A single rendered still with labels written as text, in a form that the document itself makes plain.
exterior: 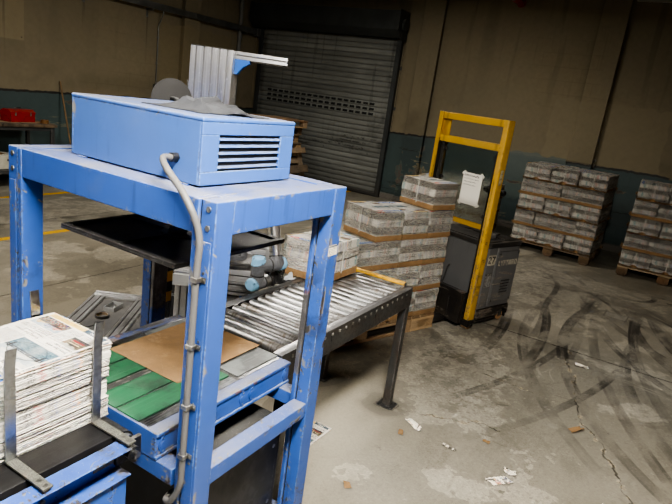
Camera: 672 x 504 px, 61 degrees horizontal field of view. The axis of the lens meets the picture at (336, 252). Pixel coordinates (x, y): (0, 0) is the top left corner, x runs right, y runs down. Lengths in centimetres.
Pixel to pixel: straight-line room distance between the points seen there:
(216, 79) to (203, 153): 189
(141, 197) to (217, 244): 29
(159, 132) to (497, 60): 935
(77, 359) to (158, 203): 51
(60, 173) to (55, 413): 74
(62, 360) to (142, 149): 66
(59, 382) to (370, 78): 1036
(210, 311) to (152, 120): 61
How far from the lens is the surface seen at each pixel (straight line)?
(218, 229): 155
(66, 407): 189
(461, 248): 539
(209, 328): 164
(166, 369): 225
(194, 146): 172
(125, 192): 178
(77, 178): 195
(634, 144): 1035
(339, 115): 1197
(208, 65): 359
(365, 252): 429
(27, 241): 227
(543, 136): 1054
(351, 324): 288
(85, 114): 210
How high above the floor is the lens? 186
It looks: 15 degrees down
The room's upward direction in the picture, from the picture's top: 8 degrees clockwise
